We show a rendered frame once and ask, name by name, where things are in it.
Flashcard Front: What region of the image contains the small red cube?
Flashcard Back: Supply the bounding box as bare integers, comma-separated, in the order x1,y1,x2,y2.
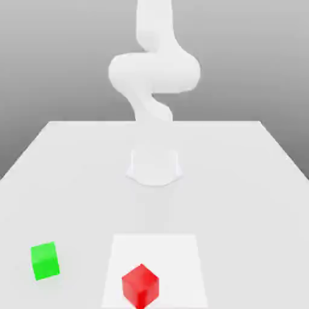
121,263,160,309

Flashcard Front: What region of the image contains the small green cube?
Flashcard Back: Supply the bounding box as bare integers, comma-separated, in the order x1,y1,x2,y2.
30,241,60,281

